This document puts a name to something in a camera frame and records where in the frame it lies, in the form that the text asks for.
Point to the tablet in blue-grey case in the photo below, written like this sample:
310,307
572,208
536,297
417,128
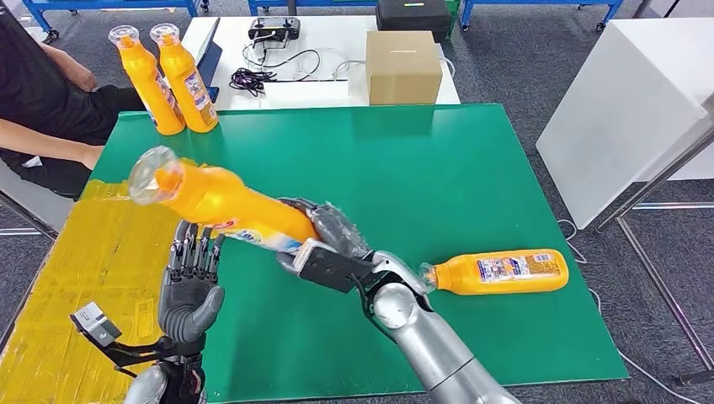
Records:
212,60

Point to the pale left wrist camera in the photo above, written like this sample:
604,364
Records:
95,323

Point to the grey chair seat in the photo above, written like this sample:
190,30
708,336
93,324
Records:
30,195

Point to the black remote controller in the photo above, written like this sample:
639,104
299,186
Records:
274,28

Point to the steel tube frame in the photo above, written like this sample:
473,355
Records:
656,178

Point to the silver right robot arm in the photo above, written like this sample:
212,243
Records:
424,334

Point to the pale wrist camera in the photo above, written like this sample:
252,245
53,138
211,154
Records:
95,323
329,267

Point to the green table mat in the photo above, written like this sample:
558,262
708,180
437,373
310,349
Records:
418,167

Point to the black phone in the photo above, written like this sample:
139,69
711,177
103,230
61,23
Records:
214,93

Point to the green plastic crate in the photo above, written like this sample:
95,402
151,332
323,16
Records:
453,18

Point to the white cabinet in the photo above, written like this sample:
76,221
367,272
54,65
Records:
613,111

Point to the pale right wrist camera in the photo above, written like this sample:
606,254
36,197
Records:
329,267

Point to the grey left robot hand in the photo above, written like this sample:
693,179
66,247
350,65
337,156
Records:
187,301

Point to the orange bottle with clear cap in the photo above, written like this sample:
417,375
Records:
223,203
181,69
463,276
142,72

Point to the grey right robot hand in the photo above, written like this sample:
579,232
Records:
340,231

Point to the person's right forearm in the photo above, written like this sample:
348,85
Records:
44,142

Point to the person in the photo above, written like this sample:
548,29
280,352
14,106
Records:
33,89

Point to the blue metal rack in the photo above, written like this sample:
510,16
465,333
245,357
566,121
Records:
111,4
312,4
535,3

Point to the person's left forearm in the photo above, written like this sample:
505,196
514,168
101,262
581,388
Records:
69,68

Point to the white table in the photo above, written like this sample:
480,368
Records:
346,27

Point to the yellow taped cardboard sheet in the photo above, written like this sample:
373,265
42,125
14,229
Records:
83,267

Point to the black hard case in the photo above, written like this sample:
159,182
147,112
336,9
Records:
413,18

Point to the brown cardboard box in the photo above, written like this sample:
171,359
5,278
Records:
403,71

